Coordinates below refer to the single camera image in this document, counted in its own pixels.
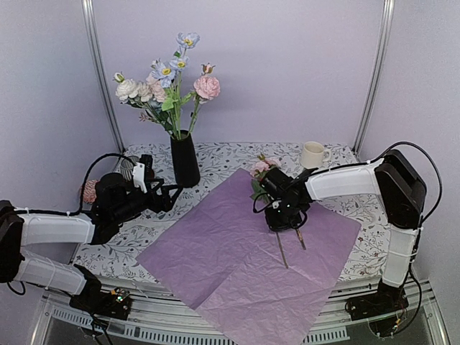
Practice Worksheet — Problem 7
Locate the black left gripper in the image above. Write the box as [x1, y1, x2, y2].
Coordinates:
[113, 178, 184, 225]

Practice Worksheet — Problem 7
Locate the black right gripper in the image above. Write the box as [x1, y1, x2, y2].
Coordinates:
[264, 200, 303, 231]

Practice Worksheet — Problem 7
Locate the yellow small flower sprig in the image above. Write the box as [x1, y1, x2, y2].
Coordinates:
[295, 228, 306, 250]

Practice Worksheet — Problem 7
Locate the pink rose flower stem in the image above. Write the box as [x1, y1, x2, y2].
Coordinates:
[250, 154, 289, 268]

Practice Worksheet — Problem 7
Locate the purple pink wrapping paper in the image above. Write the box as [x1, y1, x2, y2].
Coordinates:
[136, 167, 362, 345]

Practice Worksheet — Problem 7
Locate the light blue flower stem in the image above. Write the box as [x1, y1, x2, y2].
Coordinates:
[147, 98, 162, 112]

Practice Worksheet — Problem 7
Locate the white rose flower stem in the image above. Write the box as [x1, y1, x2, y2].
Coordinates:
[114, 73, 153, 109]

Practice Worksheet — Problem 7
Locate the blue poppy flower stem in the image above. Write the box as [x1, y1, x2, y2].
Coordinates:
[149, 32, 201, 139]

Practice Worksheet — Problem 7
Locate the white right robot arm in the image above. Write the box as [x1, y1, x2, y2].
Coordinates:
[259, 149, 427, 313]

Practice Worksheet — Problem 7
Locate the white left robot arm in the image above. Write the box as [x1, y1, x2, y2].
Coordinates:
[1, 172, 183, 312]

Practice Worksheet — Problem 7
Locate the black tapered vase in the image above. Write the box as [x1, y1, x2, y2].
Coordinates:
[170, 129, 201, 188]

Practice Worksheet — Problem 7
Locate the floral patterned tablecloth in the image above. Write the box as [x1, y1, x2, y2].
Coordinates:
[73, 142, 390, 284]

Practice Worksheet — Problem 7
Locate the striped grey teacup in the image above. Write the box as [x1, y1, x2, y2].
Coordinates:
[119, 156, 139, 181]

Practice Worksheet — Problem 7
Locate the cream ceramic mug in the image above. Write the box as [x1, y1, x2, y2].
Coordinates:
[300, 142, 331, 169]

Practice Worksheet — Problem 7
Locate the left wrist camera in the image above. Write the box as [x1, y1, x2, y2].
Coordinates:
[132, 155, 154, 193]

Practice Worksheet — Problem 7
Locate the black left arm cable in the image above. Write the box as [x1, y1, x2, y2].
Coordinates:
[14, 153, 134, 216]

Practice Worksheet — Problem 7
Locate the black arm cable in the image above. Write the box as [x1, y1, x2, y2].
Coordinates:
[14, 153, 134, 216]
[382, 142, 443, 231]

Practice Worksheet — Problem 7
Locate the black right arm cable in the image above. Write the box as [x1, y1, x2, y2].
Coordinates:
[382, 142, 443, 231]

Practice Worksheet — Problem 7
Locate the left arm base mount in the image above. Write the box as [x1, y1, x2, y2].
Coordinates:
[69, 264, 132, 321]

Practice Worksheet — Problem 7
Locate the aluminium front rail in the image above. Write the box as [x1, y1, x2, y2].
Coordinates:
[31, 278, 451, 344]

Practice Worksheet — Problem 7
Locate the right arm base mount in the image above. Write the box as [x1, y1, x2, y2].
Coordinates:
[345, 280, 409, 338]

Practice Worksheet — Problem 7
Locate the left aluminium frame post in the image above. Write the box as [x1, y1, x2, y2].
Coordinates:
[81, 0, 125, 152]

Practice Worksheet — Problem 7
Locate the aluminium frame post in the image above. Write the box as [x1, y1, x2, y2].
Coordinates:
[352, 0, 395, 156]
[81, 0, 125, 152]

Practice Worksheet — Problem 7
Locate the right aluminium frame post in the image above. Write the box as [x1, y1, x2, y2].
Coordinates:
[352, 0, 395, 156]

